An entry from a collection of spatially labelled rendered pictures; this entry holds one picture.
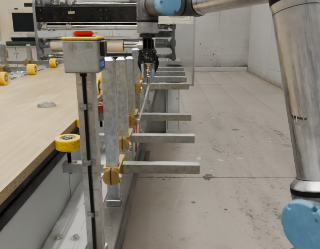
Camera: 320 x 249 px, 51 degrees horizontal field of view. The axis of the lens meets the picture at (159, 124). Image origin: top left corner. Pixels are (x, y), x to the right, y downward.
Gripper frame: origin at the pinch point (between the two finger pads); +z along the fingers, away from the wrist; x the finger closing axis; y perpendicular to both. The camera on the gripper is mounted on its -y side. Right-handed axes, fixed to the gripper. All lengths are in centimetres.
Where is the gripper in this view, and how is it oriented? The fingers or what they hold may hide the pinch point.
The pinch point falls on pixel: (148, 80)
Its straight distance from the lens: 150.8
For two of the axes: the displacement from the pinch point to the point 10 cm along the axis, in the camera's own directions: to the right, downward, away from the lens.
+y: -0.3, 2.7, -9.6
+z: 0.0, 9.6, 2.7
